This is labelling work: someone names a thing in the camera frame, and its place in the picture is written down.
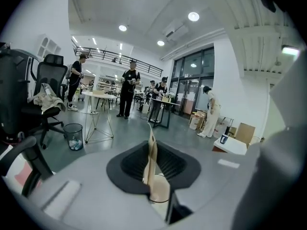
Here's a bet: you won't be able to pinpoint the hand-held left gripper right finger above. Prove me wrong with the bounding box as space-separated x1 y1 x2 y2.
155 140 262 230

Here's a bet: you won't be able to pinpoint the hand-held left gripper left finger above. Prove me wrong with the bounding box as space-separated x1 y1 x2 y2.
14 140 168 230

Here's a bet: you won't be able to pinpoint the small white sink top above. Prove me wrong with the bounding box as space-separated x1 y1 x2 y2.
213 135 248 156

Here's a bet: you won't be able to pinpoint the short black faucet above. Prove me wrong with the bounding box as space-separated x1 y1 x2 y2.
225 126 237 138

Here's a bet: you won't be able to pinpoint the brown cardboard box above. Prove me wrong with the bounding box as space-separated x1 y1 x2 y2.
236 122 256 149

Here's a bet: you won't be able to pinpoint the black mesh trash bin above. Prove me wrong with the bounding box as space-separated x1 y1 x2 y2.
63 123 84 151

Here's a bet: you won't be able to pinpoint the open cardboard box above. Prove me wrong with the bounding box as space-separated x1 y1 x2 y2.
189 110 207 131

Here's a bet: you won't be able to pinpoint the black framed table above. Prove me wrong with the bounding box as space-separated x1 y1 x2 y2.
148 97 181 129

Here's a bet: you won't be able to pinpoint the round white table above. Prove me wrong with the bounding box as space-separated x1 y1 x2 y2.
81 91 118 144

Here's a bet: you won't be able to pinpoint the glass entrance doors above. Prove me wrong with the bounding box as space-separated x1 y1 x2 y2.
170 46 216 116

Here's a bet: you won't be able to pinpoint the beige cloth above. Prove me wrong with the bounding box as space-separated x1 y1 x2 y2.
33 82 67 113

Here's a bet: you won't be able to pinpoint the black office chair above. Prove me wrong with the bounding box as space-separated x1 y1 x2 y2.
21 53 70 150

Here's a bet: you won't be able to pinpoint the large black machine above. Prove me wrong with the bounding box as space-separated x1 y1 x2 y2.
0 47 40 141

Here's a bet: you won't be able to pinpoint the black balcony railing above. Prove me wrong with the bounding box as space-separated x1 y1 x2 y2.
72 44 164 78

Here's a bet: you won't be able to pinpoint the white shelf cabinet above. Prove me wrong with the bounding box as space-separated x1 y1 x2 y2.
36 34 62 60

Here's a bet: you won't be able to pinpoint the rectangular ceiling lamp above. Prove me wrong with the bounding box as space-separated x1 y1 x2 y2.
281 44 301 57

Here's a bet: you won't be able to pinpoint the ceiling air conditioner unit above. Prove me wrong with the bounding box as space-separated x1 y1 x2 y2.
162 20 189 42

